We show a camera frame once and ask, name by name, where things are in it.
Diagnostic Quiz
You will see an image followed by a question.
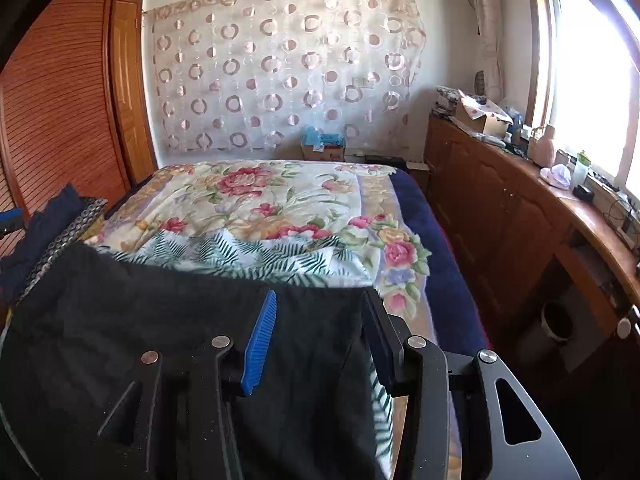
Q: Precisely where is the circle-patterned sheer curtain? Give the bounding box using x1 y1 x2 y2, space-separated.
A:
150 0 428 153

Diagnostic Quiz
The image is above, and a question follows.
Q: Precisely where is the black printed t-shirt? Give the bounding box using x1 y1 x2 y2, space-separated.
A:
0 242 391 480

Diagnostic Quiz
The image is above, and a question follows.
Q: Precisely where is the wooden cabinet counter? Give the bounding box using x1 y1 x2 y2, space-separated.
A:
425 112 640 376

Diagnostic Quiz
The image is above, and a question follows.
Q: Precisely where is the small patterned box stack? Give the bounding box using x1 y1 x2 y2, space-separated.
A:
435 87 461 116

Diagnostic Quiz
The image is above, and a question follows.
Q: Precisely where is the open cardboard box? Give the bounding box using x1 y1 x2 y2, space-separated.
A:
452 90 513 141

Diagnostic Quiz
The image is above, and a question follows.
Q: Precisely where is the pink vase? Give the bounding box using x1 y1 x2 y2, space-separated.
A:
530 124 558 168

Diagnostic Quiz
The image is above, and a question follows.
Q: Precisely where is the wood-framed window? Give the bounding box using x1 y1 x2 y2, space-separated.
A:
525 0 640 196

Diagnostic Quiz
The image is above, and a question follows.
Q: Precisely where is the white window curtain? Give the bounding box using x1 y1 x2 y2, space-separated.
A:
467 0 506 91

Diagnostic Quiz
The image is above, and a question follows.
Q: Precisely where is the wooden louvered wardrobe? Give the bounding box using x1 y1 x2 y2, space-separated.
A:
0 0 131 261

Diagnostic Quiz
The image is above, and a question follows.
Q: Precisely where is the floral blanket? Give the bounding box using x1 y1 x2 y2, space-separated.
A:
82 160 451 341

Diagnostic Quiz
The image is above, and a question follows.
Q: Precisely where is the white crumpled cloth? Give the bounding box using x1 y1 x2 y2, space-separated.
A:
540 162 573 190

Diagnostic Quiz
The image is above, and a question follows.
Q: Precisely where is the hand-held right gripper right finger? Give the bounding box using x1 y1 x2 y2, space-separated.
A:
361 287 583 480

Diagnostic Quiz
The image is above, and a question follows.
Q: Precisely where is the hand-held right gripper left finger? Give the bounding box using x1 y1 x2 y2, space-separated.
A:
95 289 278 480

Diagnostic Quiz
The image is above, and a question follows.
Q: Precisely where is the cardboard box with blue bag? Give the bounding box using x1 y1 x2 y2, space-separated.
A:
300 127 348 163

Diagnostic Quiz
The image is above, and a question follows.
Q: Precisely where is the navy garment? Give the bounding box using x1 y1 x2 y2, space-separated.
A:
0 183 88 301

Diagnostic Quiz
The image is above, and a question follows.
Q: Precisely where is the floral bed sheet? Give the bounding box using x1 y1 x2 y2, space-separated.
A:
105 162 491 363

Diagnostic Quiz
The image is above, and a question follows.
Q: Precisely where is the round trash bin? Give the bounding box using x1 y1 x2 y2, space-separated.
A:
515 300 576 366

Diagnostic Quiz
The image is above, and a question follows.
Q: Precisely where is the green-capped bottle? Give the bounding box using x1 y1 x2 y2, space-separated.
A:
570 151 592 188

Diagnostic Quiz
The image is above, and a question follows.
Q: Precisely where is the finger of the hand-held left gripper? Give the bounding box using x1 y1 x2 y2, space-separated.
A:
0 210 23 238

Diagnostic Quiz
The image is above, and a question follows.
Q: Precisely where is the wooden door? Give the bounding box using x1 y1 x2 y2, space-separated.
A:
110 0 158 186

